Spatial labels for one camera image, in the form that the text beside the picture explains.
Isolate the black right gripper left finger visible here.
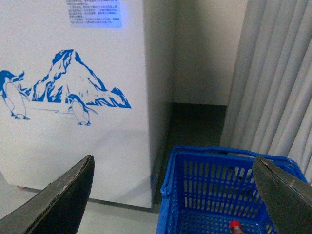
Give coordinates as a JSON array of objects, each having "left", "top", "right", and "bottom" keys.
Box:
[{"left": 0, "top": 155, "right": 95, "bottom": 234}]

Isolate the white chest freezer blue trim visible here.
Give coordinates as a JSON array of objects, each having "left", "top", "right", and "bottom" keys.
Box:
[{"left": 0, "top": 0, "right": 176, "bottom": 208}]

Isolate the grey instruction text sticker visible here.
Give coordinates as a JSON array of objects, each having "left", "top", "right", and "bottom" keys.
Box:
[{"left": 66, "top": 0, "right": 122, "bottom": 29}]

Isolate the blue plastic shopping basket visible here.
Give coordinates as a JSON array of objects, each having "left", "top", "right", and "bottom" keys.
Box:
[{"left": 156, "top": 145, "right": 308, "bottom": 234}]

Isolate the red label drink bottle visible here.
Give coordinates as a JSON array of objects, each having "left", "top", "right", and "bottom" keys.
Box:
[{"left": 230, "top": 220, "right": 245, "bottom": 234}]

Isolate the grey pleated curtain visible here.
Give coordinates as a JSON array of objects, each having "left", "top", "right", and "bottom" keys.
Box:
[{"left": 220, "top": 0, "right": 312, "bottom": 183}]

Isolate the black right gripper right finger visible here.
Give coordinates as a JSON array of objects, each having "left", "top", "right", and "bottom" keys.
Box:
[{"left": 253, "top": 156, "right": 312, "bottom": 234}]

